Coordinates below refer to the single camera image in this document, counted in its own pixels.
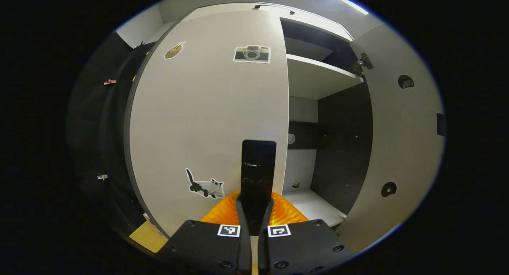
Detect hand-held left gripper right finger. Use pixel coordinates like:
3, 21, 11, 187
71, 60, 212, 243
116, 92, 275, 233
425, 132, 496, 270
258, 192, 354, 275

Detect cabinet door with camera sticker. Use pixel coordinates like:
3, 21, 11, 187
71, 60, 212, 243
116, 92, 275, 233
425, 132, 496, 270
127, 9, 289, 238

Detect black backdrop cloth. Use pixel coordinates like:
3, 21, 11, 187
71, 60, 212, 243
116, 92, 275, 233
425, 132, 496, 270
68, 31, 159, 236

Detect white double-door shoe cabinet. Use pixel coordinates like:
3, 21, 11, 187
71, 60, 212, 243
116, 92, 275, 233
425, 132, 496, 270
123, 3, 447, 254

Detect cabinet door with headphone sticker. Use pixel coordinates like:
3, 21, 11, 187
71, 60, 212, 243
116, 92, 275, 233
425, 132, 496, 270
338, 24, 445, 254

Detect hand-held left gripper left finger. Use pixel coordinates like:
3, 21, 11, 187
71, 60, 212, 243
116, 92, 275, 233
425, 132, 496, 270
157, 191, 252, 275

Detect white cabinet shelf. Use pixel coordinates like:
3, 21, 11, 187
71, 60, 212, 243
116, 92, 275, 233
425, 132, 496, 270
283, 188, 347, 228
286, 54, 364, 101

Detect metal door hinge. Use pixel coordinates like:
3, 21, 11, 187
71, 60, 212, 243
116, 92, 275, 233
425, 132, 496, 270
352, 52, 374, 77

